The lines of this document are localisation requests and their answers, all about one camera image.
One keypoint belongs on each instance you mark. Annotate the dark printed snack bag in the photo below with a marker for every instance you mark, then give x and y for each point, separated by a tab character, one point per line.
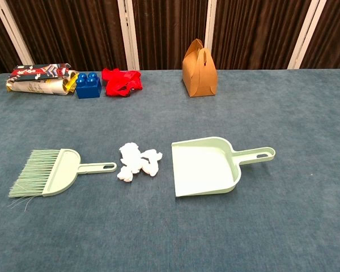
37	71

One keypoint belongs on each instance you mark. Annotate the dark brown pleated curtain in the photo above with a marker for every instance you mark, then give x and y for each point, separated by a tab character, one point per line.
82	31

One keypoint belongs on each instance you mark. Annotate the mint green hand broom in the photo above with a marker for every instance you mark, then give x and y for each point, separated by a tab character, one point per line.
62	170

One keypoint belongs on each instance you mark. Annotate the mint green plastic dustpan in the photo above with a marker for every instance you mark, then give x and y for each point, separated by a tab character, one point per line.
201	167

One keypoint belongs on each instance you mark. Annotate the white and yellow crumpled package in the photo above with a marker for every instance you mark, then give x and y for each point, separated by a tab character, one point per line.
37	87

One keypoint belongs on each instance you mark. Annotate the crumpled red cloth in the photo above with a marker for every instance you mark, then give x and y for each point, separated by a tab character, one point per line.
116	82

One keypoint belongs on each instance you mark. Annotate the blue velvet tablecloth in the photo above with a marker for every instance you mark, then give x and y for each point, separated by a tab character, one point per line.
158	226

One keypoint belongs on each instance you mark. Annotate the white tissue paper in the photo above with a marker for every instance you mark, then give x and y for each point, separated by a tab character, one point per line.
130	158

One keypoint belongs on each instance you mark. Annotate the blue toy building block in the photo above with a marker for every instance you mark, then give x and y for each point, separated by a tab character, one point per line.
88	89

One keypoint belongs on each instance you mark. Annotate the brown kraft paper gift box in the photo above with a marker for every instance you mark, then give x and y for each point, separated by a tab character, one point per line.
199	76

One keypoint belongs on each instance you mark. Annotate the white frame post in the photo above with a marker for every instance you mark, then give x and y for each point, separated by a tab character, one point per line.
211	22
129	34
307	34
14	31

